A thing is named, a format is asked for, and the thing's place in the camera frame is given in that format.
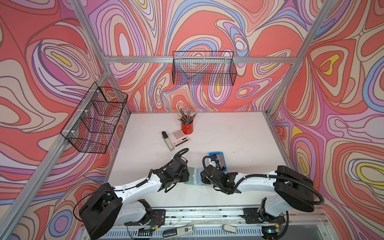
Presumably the black wire basket left wall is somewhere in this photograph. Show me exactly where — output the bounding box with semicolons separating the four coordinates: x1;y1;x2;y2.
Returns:
61;83;128;154

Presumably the stack of credit cards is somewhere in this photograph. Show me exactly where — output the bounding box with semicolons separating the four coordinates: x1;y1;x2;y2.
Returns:
216;154;226;171

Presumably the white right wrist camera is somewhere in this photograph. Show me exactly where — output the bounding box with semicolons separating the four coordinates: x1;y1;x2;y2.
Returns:
209;161;219;169

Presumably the small grey oval object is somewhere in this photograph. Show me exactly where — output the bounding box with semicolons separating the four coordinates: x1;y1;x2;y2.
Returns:
223;225;237;234

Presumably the red metal pen cup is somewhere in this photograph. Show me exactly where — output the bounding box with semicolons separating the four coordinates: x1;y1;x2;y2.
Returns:
181;121;194;135

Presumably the grey remote device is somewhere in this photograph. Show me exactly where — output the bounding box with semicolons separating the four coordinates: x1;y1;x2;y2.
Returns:
162;225;195;239

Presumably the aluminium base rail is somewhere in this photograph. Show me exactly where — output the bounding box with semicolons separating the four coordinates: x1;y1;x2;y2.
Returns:
119;206;325;226

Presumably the black wire basket back wall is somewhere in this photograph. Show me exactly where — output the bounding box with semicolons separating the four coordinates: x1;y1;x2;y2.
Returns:
172;51;238;86

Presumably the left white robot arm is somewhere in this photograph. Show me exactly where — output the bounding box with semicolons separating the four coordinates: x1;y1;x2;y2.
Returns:
79;156;189;240

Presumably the black wire basket wall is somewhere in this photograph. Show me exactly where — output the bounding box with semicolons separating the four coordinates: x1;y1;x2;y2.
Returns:
61;83;128;154
172;51;238;86

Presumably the blue plastic card tray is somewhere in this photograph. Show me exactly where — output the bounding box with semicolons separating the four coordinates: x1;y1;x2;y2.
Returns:
209;152;227;173

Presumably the grey stapler black tip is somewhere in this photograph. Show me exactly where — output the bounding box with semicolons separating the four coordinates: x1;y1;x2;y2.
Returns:
162;131;175;152

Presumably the pens and pencils bunch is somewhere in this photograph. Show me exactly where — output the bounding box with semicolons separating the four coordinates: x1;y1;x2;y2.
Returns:
179;108;197;125

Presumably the green card holder wallet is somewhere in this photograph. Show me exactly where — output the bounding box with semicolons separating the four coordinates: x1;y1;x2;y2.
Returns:
185;167;211;186

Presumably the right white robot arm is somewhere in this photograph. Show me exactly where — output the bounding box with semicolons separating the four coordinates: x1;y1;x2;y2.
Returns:
201;165;325;224

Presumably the pink calculator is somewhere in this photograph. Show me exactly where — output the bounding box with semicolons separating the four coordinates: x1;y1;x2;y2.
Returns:
168;130;189;148

